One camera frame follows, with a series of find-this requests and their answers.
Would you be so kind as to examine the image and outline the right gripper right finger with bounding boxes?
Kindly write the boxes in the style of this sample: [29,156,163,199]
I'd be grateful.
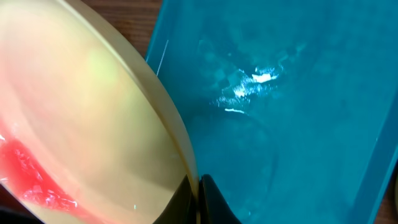
[198,174,241,224]

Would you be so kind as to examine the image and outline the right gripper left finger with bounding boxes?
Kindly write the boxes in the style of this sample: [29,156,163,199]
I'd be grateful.
[154,176,197,224]

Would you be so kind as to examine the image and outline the yellow-green plate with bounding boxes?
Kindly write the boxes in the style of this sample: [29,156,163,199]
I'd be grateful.
[1,1,198,223]

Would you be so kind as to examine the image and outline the teal plastic tray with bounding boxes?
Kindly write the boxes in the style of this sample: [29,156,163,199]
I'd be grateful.
[146,0,397,223]

